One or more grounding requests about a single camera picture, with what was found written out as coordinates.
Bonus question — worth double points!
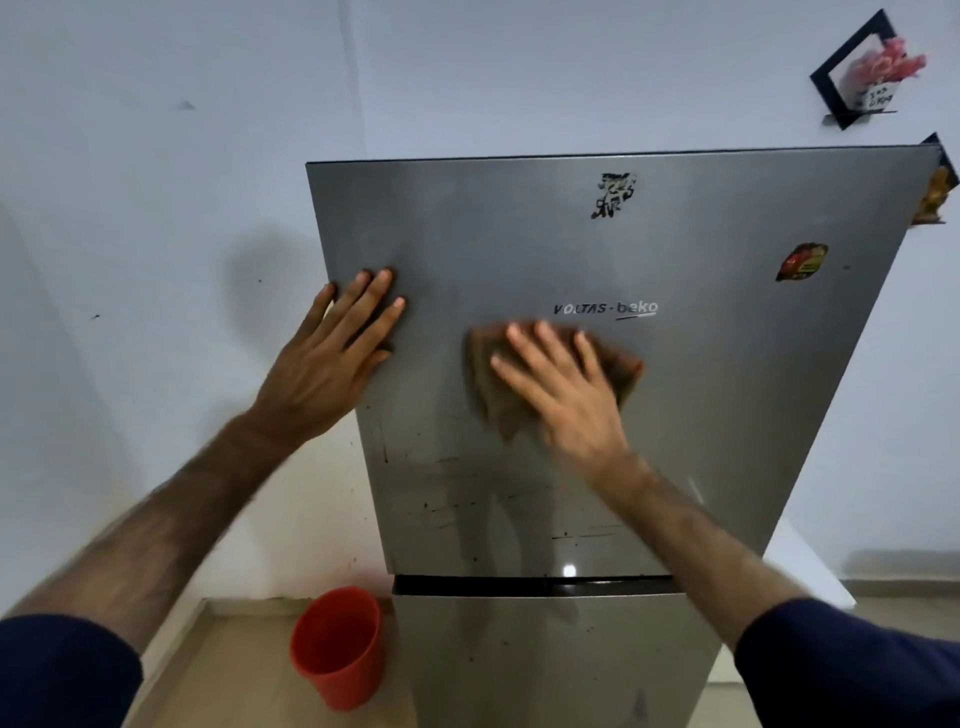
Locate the silver refrigerator door with logo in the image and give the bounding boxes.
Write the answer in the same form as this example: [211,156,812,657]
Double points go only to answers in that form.
[305,144,945,579]

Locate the dark blue right sleeve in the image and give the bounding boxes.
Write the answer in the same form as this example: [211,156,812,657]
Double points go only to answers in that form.
[733,597,960,728]

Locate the dark blue sleeve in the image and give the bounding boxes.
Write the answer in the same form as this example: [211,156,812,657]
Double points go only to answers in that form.
[0,613,144,728]
[733,597,960,728]

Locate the person's left hand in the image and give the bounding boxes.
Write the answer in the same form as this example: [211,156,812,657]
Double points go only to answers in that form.
[247,268,407,444]

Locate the person's right hand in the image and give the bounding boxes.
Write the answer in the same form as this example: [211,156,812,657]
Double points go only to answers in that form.
[488,320,639,481]

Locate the golden idol figurine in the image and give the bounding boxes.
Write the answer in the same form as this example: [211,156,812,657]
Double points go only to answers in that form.
[911,164,960,226]

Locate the person's left forearm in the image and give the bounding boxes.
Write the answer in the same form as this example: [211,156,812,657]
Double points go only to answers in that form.
[3,412,301,654]

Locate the red plastic bucket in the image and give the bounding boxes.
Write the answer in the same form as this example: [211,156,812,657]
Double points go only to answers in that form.
[289,585,388,712]

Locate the grey refrigerator cabinet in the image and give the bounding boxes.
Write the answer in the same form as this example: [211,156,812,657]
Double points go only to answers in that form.
[391,573,684,600]

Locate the brown checked cloth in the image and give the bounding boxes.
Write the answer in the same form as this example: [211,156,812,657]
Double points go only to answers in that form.
[466,320,646,442]

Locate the pink flowers in white pot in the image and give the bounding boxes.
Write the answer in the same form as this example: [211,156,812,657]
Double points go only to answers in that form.
[839,37,928,114]

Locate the black diamond shelf with idol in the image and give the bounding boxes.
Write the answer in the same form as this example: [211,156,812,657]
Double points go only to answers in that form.
[920,132,960,226]

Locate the person's right forearm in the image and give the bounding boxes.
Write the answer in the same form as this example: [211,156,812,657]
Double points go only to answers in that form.
[592,457,808,650]

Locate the plain silver refrigerator door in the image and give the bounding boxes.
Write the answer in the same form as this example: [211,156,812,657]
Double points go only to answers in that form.
[391,584,725,728]

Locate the dark blue left sleeve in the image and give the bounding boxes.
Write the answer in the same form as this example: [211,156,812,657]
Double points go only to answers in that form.
[0,613,144,728]

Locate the small white cabinet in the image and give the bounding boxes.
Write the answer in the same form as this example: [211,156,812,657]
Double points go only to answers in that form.
[761,517,858,613]

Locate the red fridge magnet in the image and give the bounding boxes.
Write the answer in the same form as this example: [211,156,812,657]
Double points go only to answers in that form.
[775,242,830,283]

